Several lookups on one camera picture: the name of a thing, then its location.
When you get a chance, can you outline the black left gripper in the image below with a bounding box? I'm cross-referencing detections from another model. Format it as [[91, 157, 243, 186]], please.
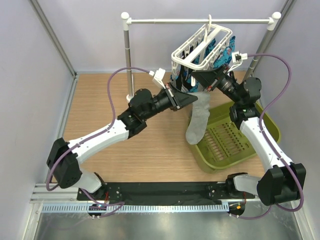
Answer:
[[142, 82, 198, 121]]

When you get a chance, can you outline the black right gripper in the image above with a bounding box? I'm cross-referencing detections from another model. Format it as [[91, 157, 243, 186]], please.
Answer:
[[191, 63, 243, 105]]

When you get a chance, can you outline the grey striped sock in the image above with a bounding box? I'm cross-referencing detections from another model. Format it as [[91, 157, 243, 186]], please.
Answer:
[[185, 91, 211, 145]]

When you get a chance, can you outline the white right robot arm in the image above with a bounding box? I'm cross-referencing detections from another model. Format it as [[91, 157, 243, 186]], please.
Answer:
[[191, 65, 306, 206]]

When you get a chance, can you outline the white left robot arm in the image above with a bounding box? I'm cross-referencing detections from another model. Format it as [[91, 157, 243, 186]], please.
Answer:
[[46, 83, 198, 200]]

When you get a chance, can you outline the white clip hanger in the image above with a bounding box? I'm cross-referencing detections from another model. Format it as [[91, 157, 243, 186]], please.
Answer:
[[171, 17, 233, 72]]

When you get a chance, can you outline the blue patterned sock front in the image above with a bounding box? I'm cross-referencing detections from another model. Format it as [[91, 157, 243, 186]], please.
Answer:
[[170, 65, 199, 93]]

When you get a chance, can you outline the blue patterned sock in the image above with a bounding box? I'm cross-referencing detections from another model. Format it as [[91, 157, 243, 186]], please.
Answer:
[[204, 35, 236, 69], [170, 65, 199, 93]]

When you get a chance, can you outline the green plastic basket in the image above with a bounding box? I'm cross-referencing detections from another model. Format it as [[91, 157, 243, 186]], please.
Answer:
[[187, 101, 282, 174]]

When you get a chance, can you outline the white clothes rack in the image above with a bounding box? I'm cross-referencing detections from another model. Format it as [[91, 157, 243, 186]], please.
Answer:
[[121, 11, 282, 102]]

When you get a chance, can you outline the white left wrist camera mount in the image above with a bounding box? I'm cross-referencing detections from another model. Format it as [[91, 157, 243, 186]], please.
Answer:
[[148, 68, 166, 89]]

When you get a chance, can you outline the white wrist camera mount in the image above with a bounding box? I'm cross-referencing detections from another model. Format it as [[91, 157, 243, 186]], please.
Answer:
[[148, 68, 166, 89], [227, 51, 248, 73]]

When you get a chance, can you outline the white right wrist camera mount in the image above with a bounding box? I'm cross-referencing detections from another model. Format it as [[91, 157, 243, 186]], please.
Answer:
[[227, 51, 248, 73]]

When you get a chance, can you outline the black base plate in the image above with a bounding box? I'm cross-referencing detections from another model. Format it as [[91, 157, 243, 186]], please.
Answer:
[[89, 181, 249, 205]]

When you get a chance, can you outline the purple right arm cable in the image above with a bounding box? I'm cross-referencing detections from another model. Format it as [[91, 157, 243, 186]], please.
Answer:
[[236, 53, 304, 220]]

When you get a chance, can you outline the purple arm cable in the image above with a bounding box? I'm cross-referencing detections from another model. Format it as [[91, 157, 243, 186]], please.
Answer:
[[236, 53, 304, 220], [45, 66, 154, 216]]

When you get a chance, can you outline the grey slotted cable duct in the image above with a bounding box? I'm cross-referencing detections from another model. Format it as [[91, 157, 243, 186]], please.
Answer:
[[41, 202, 229, 214]]

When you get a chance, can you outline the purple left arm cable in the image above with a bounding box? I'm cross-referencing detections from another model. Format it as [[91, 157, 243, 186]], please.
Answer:
[[45, 66, 154, 216]]

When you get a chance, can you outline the aluminium frame rail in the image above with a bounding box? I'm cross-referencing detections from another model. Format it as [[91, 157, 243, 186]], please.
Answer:
[[29, 182, 81, 204]]

